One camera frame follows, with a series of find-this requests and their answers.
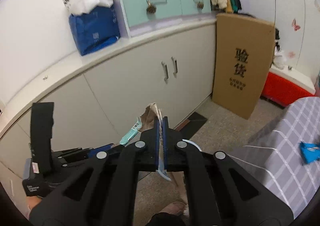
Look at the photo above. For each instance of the mint green drawer box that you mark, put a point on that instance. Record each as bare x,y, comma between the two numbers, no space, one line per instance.
137,17

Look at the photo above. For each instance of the metal cabinet handle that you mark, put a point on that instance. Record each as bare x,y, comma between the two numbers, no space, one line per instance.
174,62
166,73

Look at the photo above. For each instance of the light blue trash bin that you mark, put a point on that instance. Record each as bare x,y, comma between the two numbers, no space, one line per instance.
192,143

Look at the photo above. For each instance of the pink slipper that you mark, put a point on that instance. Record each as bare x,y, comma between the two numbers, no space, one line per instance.
175,208

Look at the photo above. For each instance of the blue snack packet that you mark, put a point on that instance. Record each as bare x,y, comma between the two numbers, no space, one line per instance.
309,152

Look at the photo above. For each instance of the pink butterfly wall sticker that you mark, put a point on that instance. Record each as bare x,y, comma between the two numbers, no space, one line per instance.
295,26

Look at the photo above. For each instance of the brown cardboard box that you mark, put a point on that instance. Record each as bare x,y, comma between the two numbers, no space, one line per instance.
244,53

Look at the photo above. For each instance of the red storage box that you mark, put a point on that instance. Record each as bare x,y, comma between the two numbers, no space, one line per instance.
285,86

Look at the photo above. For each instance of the black gloved left hand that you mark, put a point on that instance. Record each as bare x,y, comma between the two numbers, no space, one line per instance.
35,192

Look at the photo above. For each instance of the brown teal paper wrapper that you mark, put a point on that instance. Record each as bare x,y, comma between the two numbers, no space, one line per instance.
146,121

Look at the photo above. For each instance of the right metal cabinet handle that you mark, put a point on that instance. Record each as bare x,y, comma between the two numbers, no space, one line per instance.
174,62

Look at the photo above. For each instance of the left metal cabinet handle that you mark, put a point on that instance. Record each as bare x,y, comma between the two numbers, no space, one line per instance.
166,73

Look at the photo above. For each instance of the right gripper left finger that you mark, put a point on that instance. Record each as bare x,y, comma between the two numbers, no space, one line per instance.
103,191

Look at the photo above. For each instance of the blue shopping bag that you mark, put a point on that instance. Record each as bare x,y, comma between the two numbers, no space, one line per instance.
94,31

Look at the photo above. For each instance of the grey checked bed sheet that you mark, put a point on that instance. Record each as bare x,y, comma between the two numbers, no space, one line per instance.
272,155

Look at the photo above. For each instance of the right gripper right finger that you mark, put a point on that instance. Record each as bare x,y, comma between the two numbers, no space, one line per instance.
219,190

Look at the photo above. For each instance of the white low cabinet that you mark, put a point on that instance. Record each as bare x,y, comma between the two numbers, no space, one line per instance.
98,98

